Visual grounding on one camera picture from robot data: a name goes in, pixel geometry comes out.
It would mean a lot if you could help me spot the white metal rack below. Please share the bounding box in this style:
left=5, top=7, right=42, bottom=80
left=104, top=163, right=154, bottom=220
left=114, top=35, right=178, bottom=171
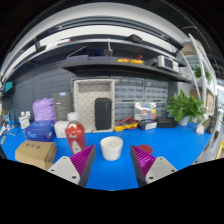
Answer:
left=181, top=33, right=218, bottom=111

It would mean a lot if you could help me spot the dark wall shelf unit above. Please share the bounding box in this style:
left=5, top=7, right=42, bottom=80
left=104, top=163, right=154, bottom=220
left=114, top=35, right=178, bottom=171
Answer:
left=28, top=33, right=193, bottom=84

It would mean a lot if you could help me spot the dark grey flat box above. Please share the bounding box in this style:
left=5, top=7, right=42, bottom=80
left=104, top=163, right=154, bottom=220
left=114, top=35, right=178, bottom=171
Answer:
left=53, top=91, right=74, bottom=122

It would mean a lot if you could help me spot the small white carton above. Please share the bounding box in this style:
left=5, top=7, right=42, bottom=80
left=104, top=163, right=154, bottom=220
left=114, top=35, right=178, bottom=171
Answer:
left=18, top=111, right=32, bottom=130

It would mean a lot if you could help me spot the red drink bottle white cap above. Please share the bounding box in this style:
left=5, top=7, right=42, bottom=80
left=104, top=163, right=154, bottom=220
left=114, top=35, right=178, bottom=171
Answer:
left=65, top=112, right=87, bottom=156

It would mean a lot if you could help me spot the green potted plant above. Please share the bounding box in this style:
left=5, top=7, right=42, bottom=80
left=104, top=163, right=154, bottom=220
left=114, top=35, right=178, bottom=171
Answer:
left=165, top=90, right=207, bottom=127

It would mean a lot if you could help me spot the small white box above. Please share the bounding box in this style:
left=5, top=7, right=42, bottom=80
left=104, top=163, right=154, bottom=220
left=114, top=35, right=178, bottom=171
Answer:
left=53, top=120, right=70, bottom=139

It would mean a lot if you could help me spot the white cup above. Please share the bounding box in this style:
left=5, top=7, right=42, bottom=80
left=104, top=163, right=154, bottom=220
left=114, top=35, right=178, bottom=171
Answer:
left=99, top=135, right=124, bottom=162

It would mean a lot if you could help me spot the yellow and red tool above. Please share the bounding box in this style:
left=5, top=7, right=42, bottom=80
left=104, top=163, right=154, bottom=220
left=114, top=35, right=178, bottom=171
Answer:
left=114, top=117, right=139, bottom=132

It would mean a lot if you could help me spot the black box with white label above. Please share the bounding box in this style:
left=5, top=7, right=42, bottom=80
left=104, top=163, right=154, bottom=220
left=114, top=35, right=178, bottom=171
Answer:
left=137, top=119, right=158, bottom=131

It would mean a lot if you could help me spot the clear organizer with coloured parts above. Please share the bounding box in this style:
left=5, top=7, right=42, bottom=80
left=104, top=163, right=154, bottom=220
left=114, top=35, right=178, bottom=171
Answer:
left=133, top=101, right=158, bottom=122

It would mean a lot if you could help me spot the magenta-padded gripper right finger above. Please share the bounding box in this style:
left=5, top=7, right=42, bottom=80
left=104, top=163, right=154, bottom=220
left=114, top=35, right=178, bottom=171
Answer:
left=129, top=144, right=179, bottom=189

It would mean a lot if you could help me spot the beige perforated tray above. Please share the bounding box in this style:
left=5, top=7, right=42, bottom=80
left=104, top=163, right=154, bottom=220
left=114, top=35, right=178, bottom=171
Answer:
left=73, top=78, right=116, bottom=134

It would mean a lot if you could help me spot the brown cardboard box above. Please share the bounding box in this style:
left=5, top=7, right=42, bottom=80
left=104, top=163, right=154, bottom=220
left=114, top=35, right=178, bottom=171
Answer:
left=14, top=139, right=58, bottom=171

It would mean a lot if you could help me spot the flat round red coaster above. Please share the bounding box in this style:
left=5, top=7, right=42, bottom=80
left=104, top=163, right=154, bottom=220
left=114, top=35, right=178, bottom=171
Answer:
left=137, top=144, right=154, bottom=155

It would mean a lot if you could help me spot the purple plastic bag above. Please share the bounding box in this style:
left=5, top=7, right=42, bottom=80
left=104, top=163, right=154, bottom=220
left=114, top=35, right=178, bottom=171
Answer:
left=32, top=97, right=57, bottom=122

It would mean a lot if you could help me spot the black oblong case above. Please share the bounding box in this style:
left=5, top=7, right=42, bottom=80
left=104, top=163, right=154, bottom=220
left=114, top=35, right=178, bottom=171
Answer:
left=94, top=97, right=113, bottom=131

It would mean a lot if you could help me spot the grey small-parts drawer cabinet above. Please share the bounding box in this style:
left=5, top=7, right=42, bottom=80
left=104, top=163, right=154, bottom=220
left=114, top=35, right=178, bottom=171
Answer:
left=113, top=77, right=169, bottom=122

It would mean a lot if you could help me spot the blue carton box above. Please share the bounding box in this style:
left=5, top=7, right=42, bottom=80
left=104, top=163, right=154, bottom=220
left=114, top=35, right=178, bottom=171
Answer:
left=24, top=120, right=56, bottom=142

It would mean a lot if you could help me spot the flat black case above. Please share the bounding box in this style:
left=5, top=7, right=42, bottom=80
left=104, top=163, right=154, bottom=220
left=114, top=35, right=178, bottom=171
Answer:
left=155, top=116, right=179, bottom=129

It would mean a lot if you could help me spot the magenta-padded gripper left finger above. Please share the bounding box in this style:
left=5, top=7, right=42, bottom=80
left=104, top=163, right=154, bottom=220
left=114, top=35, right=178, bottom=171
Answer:
left=46, top=144, right=97, bottom=188

